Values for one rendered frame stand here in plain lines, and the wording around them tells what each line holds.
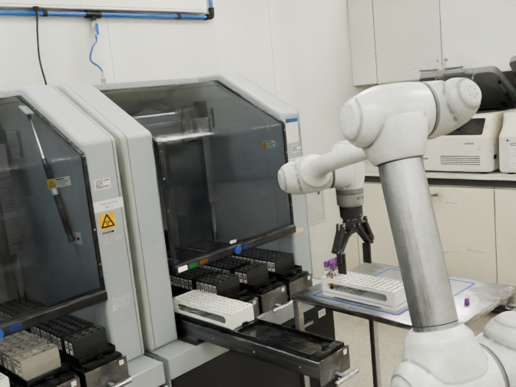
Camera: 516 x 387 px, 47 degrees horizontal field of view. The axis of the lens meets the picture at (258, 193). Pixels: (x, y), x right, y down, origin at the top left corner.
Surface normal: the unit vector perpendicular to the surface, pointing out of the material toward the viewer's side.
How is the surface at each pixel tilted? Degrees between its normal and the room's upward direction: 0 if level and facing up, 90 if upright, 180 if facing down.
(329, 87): 90
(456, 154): 90
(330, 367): 90
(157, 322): 90
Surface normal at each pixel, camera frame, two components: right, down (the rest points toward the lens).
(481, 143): -0.72, 0.18
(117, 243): 0.71, 0.05
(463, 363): 0.25, -0.20
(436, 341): -0.35, -0.58
